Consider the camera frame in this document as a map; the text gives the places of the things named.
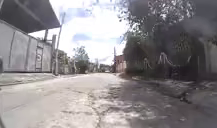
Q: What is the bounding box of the thin dark pole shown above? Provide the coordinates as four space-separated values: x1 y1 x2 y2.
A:
112 46 117 74

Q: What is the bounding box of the red brick building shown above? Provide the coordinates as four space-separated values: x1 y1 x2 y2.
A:
114 54 127 74

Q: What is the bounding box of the green tree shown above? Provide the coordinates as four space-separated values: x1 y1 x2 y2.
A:
72 45 91 75

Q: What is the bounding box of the grey cracked concrete road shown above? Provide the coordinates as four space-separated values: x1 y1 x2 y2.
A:
0 72 217 128

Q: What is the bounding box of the grey utility pole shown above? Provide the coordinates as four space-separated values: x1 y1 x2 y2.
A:
53 12 66 76

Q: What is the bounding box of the large dark tree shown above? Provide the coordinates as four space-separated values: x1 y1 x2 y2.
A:
118 0 217 76

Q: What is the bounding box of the dark metal gate fence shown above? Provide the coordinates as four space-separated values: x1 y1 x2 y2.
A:
124 33 207 82

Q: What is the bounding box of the dirt verge with rubble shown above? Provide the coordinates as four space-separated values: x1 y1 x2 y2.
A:
119 72 217 108

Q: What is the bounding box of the grey building with overhanging roof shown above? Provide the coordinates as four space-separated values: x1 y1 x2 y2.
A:
0 0 61 74

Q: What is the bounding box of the raised concrete pavement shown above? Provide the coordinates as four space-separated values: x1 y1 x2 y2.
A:
0 72 80 88

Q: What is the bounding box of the pale concrete wall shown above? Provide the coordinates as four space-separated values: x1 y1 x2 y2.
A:
204 40 217 76

